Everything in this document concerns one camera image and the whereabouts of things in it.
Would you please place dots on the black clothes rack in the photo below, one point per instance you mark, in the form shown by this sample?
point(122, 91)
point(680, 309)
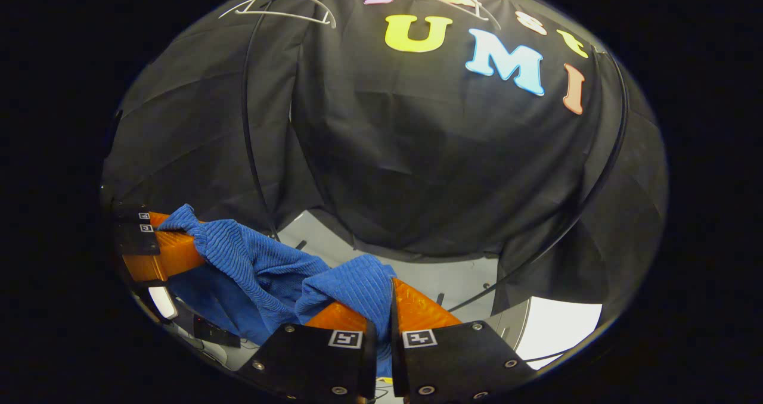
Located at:
point(248, 148)

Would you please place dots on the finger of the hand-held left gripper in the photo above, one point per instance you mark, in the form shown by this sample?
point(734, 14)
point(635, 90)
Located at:
point(173, 255)
point(134, 216)

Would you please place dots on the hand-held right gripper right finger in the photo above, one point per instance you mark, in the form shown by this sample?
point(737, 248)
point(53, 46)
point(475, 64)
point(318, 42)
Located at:
point(398, 368)

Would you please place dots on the white flat panel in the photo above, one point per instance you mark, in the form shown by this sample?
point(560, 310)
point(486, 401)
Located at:
point(560, 332)

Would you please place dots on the small black box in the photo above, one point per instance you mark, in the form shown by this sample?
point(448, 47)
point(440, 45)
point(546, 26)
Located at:
point(214, 332)

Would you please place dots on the black backdrop cloth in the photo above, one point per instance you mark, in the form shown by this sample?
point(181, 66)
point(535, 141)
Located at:
point(417, 154)

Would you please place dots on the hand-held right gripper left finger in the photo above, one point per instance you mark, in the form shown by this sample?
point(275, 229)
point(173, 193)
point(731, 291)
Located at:
point(369, 362)

